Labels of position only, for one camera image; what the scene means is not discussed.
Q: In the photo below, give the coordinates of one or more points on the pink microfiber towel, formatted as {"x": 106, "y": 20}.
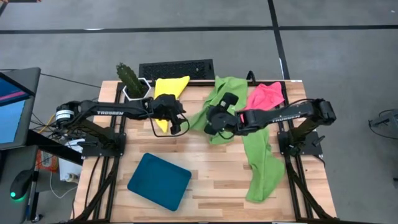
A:
{"x": 267, "y": 96}

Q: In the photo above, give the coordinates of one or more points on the grey floor stand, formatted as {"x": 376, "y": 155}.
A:
{"x": 385, "y": 121}

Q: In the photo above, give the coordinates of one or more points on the monitor with blue screen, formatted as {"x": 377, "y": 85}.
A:
{"x": 12, "y": 124}

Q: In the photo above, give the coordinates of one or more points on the black desk beam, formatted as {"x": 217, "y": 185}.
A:
{"x": 53, "y": 146}

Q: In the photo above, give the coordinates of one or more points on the dark grey desk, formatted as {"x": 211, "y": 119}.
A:
{"x": 4, "y": 202}

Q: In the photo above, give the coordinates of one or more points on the black computer mouse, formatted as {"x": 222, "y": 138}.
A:
{"x": 21, "y": 183}

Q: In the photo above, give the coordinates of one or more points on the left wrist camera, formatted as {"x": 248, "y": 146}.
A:
{"x": 175, "y": 128}

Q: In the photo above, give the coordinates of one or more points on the yellow microfiber towel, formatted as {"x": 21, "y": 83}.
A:
{"x": 169, "y": 88}

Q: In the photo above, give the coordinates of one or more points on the white adapter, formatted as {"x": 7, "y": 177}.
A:
{"x": 74, "y": 146}

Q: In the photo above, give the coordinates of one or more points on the black clamp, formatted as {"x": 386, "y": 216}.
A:
{"x": 251, "y": 76}

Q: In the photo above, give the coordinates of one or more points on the orange package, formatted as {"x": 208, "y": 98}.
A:
{"x": 46, "y": 161}

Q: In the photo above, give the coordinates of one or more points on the green cactus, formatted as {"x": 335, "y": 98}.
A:
{"x": 129, "y": 77}

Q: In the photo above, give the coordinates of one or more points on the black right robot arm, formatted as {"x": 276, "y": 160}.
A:
{"x": 280, "y": 116}

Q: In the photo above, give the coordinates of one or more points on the white box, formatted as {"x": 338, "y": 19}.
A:
{"x": 70, "y": 168}

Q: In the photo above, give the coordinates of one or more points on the black keyboard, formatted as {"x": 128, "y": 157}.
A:
{"x": 177, "y": 70}

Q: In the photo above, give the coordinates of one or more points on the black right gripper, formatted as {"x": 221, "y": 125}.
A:
{"x": 217, "y": 123}

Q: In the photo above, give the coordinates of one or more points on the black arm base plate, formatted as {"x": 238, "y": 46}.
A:
{"x": 93, "y": 152}
{"x": 312, "y": 147}

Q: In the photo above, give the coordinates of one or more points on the white hexagonal plant pot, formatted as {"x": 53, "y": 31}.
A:
{"x": 148, "y": 89}

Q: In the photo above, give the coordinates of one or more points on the black aluminium table frame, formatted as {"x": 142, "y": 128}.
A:
{"x": 202, "y": 83}

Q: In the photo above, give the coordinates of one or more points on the blue plastic tray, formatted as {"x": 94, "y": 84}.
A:
{"x": 158, "y": 182}

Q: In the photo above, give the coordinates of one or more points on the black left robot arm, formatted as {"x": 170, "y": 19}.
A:
{"x": 109, "y": 112}

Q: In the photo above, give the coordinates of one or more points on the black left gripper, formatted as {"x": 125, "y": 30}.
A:
{"x": 166, "y": 107}

